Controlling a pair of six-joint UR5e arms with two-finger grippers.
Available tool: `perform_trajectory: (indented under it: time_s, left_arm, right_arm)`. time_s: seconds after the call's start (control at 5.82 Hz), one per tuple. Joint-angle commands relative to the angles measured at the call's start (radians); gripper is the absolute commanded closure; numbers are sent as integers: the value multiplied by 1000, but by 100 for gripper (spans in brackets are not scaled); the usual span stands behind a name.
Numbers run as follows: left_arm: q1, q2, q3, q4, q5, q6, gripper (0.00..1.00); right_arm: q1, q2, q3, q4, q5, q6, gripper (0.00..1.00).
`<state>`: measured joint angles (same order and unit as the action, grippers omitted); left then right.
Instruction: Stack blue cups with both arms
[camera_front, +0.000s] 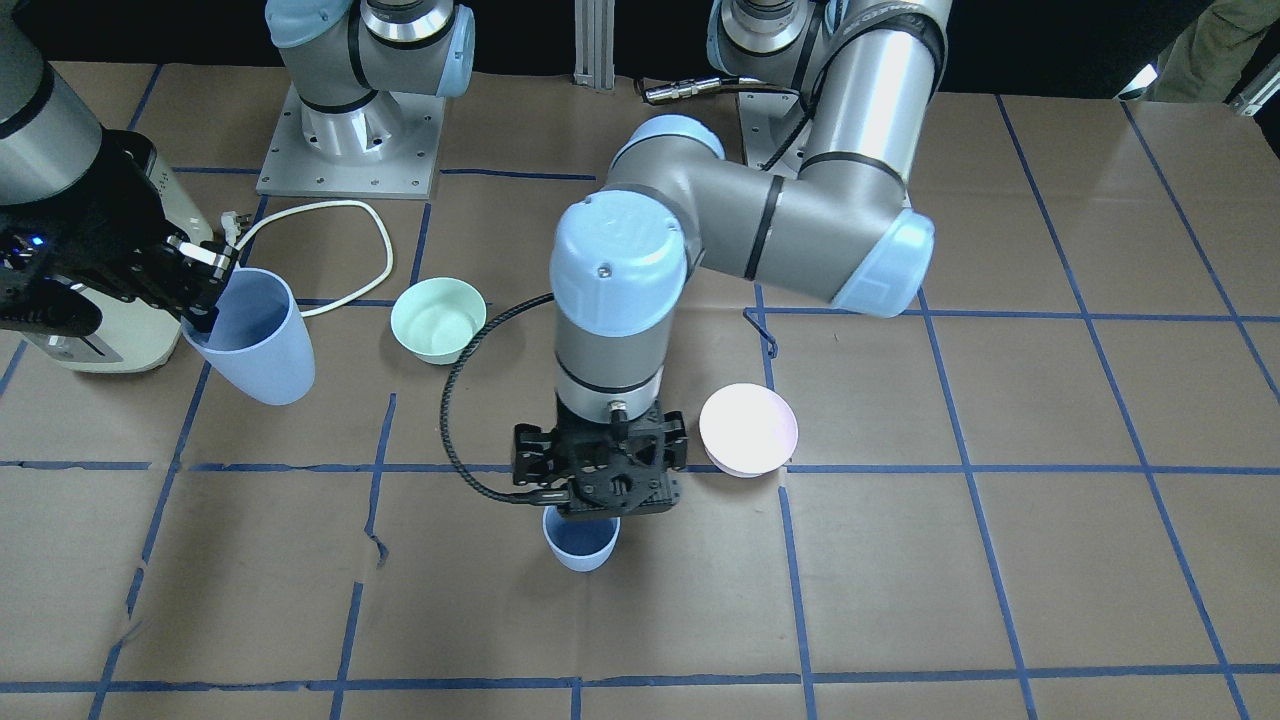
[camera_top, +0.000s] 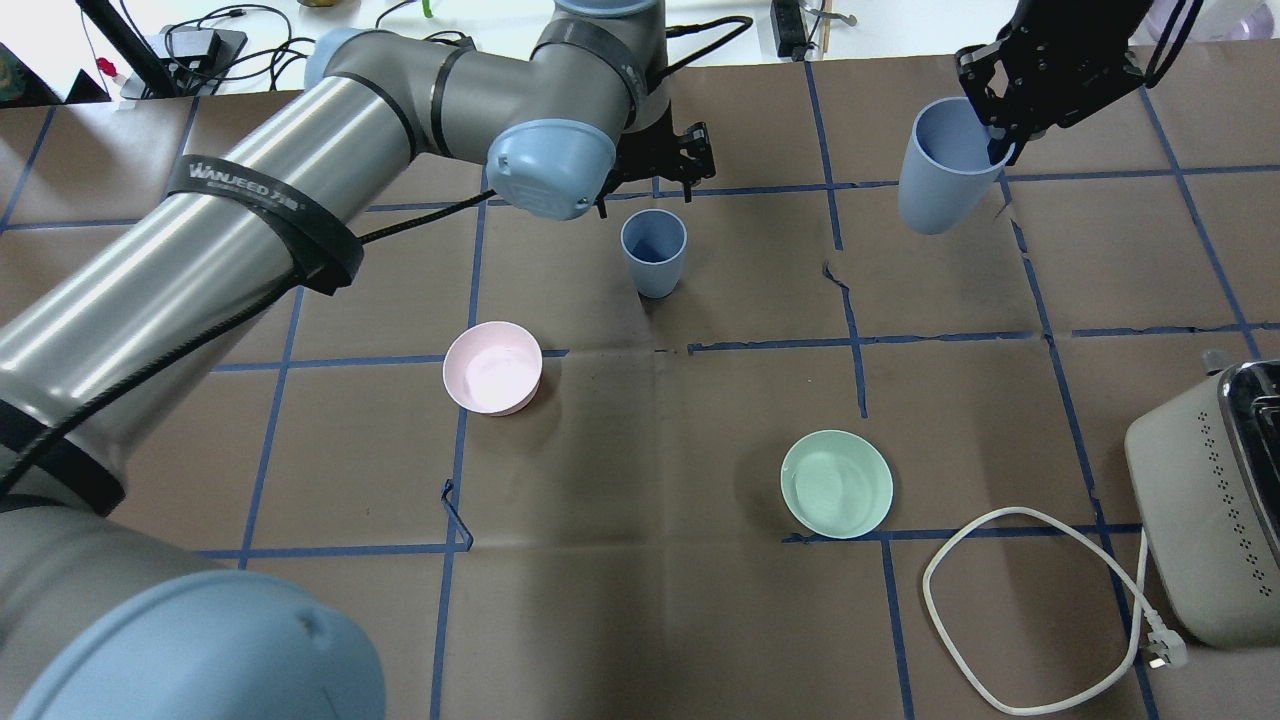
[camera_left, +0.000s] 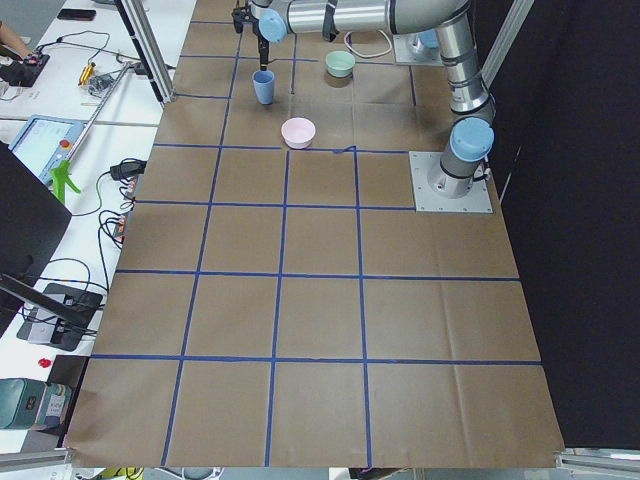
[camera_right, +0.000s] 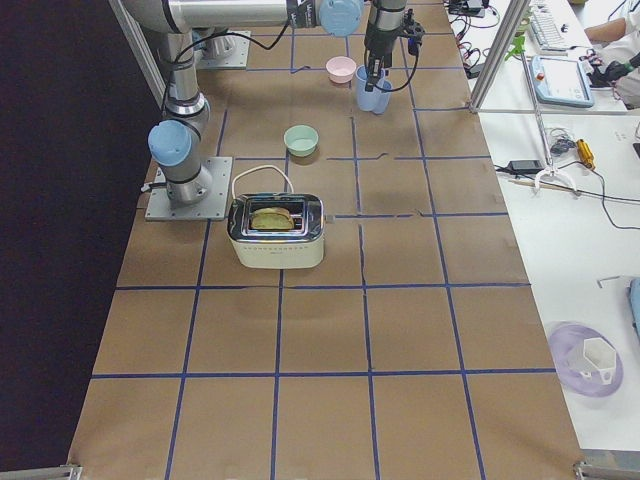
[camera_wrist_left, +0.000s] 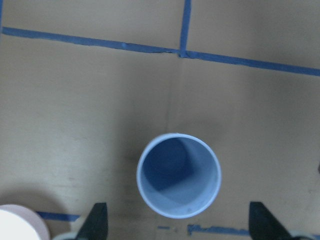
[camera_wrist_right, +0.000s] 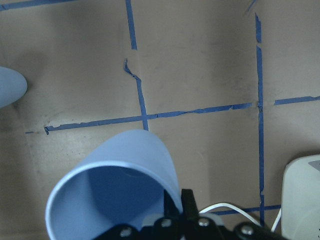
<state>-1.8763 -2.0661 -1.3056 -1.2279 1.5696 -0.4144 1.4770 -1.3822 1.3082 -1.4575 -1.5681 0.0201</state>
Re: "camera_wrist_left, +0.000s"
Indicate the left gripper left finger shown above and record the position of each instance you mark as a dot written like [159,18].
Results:
[95,226]

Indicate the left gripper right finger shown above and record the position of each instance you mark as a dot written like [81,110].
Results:
[262,224]

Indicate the light blue cup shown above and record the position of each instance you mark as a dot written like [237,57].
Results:
[178,175]

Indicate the pink bowl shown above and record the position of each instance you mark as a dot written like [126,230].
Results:
[21,223]

